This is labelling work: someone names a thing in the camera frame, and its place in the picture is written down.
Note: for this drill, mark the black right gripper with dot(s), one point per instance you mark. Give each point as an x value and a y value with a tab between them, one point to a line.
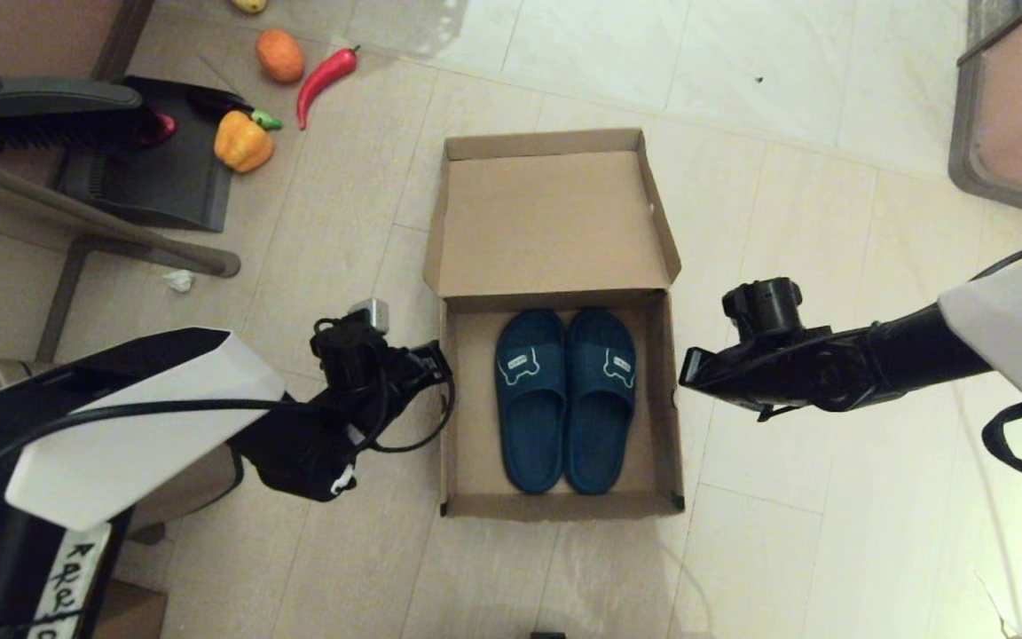
768	373

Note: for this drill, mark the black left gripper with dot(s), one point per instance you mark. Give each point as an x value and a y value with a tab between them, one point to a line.
397	386

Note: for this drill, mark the dark blue rubber slipper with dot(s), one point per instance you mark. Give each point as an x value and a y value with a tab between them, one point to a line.
529	417
600	417

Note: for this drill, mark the brown cardboard shoe box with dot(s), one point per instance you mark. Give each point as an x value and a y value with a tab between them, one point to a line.
555	222

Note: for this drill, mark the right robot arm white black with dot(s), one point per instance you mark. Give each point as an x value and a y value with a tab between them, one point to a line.
1008	337

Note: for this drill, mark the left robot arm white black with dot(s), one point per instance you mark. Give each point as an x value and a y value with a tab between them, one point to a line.
138	426

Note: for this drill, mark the white crumpled tissue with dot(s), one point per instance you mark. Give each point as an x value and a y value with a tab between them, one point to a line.
178	280

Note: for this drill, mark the brown trash bin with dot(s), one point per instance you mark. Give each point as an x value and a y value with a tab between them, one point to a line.
192	488

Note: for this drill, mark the orange toy bell pepper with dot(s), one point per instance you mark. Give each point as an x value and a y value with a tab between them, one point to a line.
243	142

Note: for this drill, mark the dark toy eggplant green stem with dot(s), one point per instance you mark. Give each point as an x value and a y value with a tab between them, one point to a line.
267	121

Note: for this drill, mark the red toy chili pepper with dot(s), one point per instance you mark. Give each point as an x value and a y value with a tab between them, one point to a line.
323	78

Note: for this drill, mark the black plastic dustpan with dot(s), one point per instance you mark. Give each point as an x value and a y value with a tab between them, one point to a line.
165	182

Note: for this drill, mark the orange toy fruit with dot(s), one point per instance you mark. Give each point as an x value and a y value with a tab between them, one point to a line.
280	57

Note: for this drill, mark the small red toy fruit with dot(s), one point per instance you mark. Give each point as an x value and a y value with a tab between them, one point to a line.
166	129

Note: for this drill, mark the plain brown cardboard carton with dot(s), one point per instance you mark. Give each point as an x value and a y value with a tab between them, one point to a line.
134	617

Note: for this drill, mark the yellow toy fruit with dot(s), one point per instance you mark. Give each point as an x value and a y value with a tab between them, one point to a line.
248	5

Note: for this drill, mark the white handwritten tape label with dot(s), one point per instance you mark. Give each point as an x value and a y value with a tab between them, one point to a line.
67	577

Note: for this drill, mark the black broom brush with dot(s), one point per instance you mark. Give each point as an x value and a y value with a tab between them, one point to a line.
50	111

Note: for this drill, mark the brown cabinet dark edge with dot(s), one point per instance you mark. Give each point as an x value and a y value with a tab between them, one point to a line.
32	35

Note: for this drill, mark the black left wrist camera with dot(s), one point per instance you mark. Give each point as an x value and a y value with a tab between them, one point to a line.
351	355

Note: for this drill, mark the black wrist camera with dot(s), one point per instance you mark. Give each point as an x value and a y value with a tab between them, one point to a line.
764	306
351	355

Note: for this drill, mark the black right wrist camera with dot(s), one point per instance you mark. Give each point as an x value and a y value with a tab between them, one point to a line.
764	306

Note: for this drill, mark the brown metal furniture frame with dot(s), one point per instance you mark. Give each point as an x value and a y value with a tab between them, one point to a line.
121	229

